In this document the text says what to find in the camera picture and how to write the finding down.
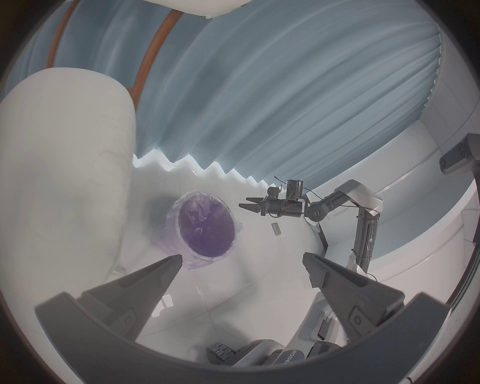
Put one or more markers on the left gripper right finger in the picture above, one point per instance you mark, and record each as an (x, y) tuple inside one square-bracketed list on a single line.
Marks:
[(345, 292)]

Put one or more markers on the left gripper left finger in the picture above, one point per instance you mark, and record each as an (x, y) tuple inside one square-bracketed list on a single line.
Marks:
[(142, 290)]

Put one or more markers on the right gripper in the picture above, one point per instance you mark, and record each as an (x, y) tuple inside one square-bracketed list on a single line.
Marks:
[(275, 208)]

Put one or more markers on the purple plastic bag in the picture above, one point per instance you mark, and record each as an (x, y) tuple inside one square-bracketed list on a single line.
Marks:
[(206, 232)]

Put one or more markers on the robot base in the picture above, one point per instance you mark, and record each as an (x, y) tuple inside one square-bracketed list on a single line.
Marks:
[(262, 347)]

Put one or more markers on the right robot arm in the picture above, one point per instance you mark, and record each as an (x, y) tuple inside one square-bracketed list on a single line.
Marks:
[(356, 193)]

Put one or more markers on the white trash bin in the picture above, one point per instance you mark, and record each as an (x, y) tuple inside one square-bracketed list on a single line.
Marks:
[(177, 225)]

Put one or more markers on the pale blue curtain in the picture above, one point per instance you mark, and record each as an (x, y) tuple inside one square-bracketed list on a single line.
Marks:
[(300, 93)]

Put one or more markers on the white wooden chair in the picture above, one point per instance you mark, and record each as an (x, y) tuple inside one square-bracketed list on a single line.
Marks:
[(56, 168)]

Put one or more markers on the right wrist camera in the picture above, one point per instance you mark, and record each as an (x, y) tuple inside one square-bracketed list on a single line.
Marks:
[(273, 192)]

